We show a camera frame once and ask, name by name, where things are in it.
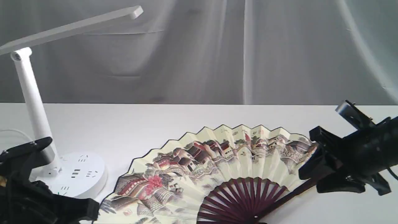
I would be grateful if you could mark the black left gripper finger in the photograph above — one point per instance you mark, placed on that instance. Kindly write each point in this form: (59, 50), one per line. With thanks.
(69, 209)

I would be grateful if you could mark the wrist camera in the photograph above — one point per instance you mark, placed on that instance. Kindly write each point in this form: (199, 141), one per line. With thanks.
(19, 161)
(348, 111)

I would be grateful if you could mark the white desk lamp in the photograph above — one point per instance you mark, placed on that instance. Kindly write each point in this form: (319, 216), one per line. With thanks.
(77, 174)

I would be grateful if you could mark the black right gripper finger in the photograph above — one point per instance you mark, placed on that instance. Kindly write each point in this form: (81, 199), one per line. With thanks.
(323, 163)
(331, 184)

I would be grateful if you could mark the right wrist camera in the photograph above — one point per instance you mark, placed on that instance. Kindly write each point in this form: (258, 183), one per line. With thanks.
(348, 111)

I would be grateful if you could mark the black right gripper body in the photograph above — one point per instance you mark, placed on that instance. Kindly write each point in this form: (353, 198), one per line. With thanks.
(365, 153)

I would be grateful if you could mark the painted paper folding fan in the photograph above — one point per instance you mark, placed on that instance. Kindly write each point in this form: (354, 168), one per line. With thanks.
(221, 176)

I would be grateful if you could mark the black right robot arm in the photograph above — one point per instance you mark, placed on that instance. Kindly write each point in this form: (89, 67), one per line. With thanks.
(350, 163)

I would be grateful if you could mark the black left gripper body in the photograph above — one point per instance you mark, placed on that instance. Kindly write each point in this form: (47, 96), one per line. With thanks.
(28, 204)

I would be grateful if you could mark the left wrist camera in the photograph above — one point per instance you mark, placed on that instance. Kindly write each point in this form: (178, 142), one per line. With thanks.
(19, 161)

